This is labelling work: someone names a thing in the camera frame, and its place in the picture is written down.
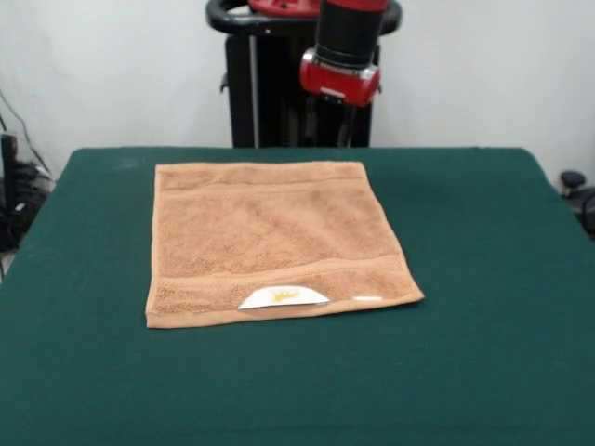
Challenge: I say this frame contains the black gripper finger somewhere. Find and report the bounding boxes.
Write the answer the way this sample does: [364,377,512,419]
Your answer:
[304,94,322,140]
[337,105,360,146]

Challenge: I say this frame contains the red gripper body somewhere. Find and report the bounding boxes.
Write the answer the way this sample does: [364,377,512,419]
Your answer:
[298,46,382,109]

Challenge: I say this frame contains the tan terry towel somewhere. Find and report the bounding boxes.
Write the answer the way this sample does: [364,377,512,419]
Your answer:
[145,161,425,330]

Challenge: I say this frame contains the dark green table cloth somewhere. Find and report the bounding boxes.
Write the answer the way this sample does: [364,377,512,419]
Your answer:
[0,146,595,446]

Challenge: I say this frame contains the black robot pedestal with handle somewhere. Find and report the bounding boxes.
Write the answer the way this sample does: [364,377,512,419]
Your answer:
[206,0,403,149]

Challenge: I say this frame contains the black cable bundle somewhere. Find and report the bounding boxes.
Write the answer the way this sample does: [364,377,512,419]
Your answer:
[0,160,58,255]

